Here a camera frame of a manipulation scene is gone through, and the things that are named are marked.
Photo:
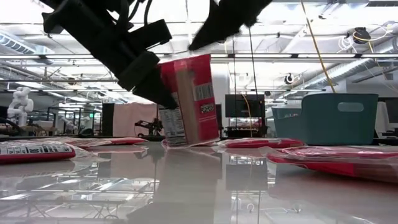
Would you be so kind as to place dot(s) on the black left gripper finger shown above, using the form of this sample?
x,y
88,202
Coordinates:
x,y
155,91

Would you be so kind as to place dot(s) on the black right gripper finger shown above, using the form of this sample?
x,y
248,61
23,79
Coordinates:
x,y
227,21

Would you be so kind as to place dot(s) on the red Orville Redenbacher popcorn bag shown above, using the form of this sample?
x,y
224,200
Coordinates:
x,y
258,143
199,109
326,163
31,152
118,141

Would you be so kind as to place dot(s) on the small white robot arm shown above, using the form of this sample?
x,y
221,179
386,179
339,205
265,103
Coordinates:
x,y
70,123

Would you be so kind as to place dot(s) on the black workshop robot arm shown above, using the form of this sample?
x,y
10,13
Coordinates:
x,y
152,126

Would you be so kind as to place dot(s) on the pink curtain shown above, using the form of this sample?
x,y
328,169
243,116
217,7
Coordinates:
x,y
133,118

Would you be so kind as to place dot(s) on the tall black panel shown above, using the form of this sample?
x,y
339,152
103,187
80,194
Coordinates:
x,y
108,119

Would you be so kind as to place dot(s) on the white building column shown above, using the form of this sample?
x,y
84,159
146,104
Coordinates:
x,y
224,84

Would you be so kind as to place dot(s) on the large white robot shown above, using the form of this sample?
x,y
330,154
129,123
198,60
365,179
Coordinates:
x,y
20,105

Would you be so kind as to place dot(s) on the teal plastic basket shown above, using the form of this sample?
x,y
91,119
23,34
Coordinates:
x,y
323,124

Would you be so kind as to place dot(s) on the black desk monitor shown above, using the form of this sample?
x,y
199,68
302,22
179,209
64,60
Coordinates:
x,y
391,109

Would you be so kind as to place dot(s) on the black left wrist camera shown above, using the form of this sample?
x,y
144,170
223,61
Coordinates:
x,y
149,34

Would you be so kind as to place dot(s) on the black aluminium table frame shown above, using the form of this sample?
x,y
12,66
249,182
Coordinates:
x,y
154,137

